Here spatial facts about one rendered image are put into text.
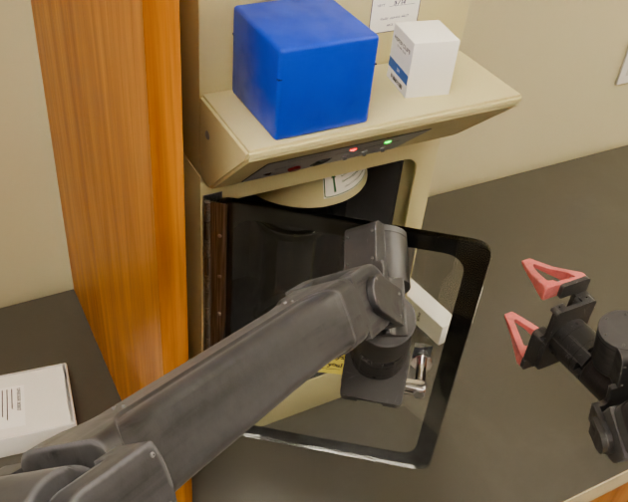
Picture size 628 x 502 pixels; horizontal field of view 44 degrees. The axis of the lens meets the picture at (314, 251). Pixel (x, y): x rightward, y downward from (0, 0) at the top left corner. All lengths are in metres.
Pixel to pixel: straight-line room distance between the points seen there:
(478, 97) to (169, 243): 0.35
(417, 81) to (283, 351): 0.36
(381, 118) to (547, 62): 1.01
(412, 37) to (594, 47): 1.07
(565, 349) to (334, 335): 0.46
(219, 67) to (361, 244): 0.22
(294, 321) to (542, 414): 0.78
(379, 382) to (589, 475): 0.51
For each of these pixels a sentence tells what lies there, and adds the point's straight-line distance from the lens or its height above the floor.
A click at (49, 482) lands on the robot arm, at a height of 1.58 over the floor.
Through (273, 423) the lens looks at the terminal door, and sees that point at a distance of 1.09.
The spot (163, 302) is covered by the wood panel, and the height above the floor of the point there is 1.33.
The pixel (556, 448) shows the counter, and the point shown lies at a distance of 1.28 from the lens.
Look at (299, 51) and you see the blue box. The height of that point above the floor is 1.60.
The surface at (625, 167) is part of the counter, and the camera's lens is 1.98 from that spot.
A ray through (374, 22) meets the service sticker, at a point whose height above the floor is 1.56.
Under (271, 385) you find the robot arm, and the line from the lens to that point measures 0.54.
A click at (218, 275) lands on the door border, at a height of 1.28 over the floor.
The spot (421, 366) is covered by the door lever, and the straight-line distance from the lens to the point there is 0.95.
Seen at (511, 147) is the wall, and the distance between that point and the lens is 1.83.
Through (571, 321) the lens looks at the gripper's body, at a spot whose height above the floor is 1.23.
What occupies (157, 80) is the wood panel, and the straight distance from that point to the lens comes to 0.67.
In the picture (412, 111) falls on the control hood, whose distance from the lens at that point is 0.80.
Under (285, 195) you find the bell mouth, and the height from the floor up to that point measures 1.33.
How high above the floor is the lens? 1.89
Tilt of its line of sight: 39 degrees down
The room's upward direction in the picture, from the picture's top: 6 degrees clockwise
